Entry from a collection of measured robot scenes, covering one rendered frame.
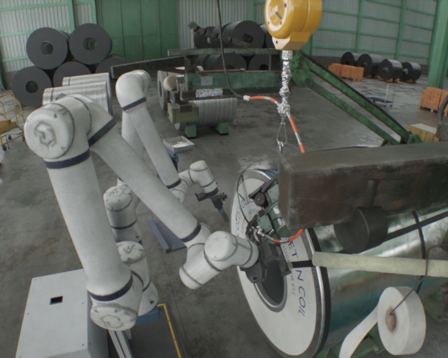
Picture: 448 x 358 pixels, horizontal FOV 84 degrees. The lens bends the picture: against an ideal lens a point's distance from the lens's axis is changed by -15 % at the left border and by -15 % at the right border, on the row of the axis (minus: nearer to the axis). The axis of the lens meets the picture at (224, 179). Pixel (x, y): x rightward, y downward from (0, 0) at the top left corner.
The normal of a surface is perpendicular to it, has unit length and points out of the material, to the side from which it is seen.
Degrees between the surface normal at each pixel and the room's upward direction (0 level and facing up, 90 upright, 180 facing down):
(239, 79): 90
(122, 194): 11
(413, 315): 32
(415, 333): 58
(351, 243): 90
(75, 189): 89
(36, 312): 0
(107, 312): 94
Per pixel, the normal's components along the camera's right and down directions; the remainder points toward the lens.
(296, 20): 0.30, 0.76
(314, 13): 0.33, 0.54
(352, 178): 0.10, 0.44
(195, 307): 0.00, -0.90
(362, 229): -0.94, 0.15
